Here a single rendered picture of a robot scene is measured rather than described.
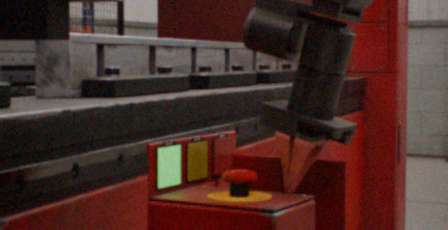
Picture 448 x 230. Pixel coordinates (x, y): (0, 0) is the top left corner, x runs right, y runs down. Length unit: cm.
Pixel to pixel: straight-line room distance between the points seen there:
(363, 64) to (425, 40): 557
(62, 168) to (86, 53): 33
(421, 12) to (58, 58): 731
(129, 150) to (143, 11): 765
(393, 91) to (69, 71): 174
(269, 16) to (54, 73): 40
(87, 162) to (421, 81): 747
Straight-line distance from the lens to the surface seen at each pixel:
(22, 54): 167
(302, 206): 96
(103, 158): 114
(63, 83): 130
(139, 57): 151
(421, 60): 847
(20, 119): 96
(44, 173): 101
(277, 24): 103
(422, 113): 848
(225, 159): 111
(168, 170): 100
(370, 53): 290
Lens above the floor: 93
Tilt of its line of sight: 3 degrees down
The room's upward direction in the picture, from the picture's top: straight up
